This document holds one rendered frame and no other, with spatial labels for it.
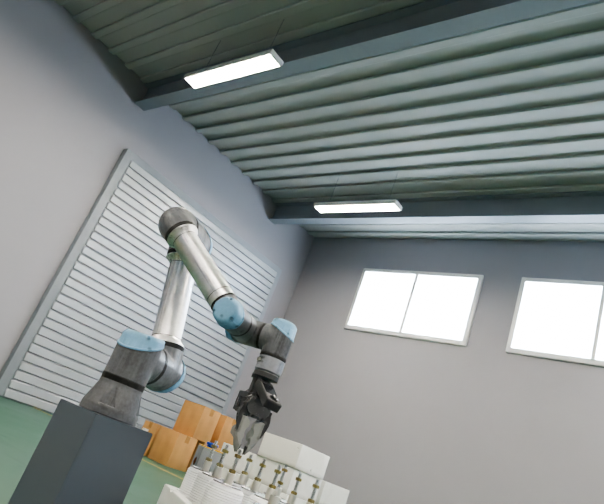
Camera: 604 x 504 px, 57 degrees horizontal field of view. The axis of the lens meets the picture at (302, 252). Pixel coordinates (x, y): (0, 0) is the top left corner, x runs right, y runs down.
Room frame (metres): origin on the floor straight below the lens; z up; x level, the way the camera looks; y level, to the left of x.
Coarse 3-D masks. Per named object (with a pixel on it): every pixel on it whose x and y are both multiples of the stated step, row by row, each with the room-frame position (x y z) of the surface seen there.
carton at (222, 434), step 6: (222, 420) 5.83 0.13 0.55; (228, 420) 5.82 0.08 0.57; (234, 420) 5.87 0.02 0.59; (216, 426) 5.86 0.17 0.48; (222, 426) 5.80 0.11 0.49; (228, 426) 5.84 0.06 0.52; (216, 432) 5.84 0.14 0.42; (222, 432) 5.81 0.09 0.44; (228, 432) 5.86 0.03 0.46; (216, 438) 5.82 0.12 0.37; (222, 438) 5.83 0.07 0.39; (228, 438) 5.88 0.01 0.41; (222, 444) 5.85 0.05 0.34
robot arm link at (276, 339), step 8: (280, 320) 1.51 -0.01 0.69; (264, 328) 1.53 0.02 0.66; (272, 328) 1.52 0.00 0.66; (280, 328) 1.51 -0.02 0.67; (288, 328) 1.51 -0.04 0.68; (296, 328) 1.53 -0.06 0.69; (264, 336) 1.52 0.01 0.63; (272, 336) 1.51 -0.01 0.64; (280, 336) 1.51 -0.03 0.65; (288, 336) 1.51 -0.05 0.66; (264, 344) 1.53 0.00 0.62; (272, 344) 1.51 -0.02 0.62; (280, 344) 1.51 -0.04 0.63; (288, 344) 1.52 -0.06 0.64; (264, 352) 1.52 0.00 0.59; (272, 352) 1.51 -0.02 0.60; (280, 352) 1.51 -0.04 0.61; (288, 352) 1.53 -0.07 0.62
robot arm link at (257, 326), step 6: (252, 318) 1.51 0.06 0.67; (252, 324) 1.50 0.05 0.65; (258, 324) 1.54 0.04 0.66; (264, 324) 1.54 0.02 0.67; (252, 330) 1.52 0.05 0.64; (258, 330) 1.53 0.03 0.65; (228, 336) 1.58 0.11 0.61; (234, 336) 1.52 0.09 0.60; (240, 336) 1.51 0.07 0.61; (246, 336) 1.52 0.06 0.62; (252, 336) 1.54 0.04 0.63; (258, 336) 1.53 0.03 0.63; (240, 342) 1.57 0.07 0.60; (246, 342) 1.56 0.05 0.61; (252, 342) 1.55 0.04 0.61; (258, 348) 1.56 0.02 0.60
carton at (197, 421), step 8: (184, 408) 5.70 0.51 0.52; (192, 408) 5.63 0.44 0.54; (200, 408) 5.56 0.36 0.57; (208, 408) 5.56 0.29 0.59; (184, 416) 5.67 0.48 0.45; (192, 416) 5.60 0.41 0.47; (200, 416) 5.53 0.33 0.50; (208, 416) 5.59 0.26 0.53; (216, 416) 5.67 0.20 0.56; (176, 424) 5.71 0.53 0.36; (184, 424) 5.64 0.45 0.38; (192, 424) 5.57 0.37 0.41; (200, 424) 5.55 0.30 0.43; (208, 424) 5.62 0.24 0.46; (216, 424) 5.70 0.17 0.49; (184, 432) 5.61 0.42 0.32; (192, 432) 5.54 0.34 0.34; (200, 432) 5.58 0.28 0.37; (208, 432) 5.65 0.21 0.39; (200, 440) 5.61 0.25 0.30; (208, 440) 5.68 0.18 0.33
